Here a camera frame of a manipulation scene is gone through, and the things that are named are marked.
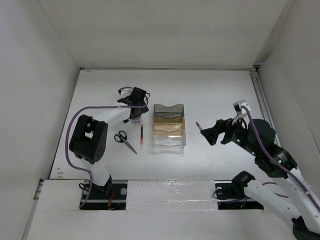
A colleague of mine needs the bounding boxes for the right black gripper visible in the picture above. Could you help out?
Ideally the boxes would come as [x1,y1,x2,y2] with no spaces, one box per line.
[199,113,260,156]

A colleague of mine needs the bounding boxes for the small clear clip jar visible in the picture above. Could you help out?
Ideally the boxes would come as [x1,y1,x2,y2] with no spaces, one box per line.
[132,116,142,126]

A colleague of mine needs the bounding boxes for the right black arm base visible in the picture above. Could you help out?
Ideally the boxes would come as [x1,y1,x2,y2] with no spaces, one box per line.
[212,171,264,210]

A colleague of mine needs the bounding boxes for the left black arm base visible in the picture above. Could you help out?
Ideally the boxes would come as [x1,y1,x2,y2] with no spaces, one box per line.
[79,180,128,211]

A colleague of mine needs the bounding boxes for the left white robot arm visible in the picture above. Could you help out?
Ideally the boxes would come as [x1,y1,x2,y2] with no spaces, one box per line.
[64,86,150,199]

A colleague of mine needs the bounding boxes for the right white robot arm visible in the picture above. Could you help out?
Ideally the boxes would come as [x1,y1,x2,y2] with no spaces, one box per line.
[200,118,320,240]

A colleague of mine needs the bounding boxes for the clear plastic tray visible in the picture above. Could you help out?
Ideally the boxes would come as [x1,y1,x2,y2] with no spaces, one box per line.
[153,130,187,149]

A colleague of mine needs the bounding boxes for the grey smoked plastic tray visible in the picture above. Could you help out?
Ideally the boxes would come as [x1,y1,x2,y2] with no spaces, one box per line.
[153,104,185,119]

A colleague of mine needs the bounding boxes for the black handled scissors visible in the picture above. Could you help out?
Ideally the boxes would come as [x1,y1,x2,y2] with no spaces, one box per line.
[114,130,138,155]

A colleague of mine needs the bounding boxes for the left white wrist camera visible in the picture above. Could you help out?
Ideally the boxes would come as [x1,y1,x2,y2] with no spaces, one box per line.
[117,86,133,96]

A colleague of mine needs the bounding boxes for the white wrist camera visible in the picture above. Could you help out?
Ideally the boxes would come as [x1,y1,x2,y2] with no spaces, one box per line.
[117,86,133,96]
[232,100,251,125]

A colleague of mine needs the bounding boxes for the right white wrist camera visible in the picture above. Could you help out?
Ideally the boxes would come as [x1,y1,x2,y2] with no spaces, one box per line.
[232,100,251,125]

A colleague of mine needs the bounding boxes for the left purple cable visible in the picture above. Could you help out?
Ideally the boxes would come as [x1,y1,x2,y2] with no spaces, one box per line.
[65,85,151,208]

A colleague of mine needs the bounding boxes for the aluminium rail right side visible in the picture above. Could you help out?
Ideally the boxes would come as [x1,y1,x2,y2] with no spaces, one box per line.
[248,65,278,141]

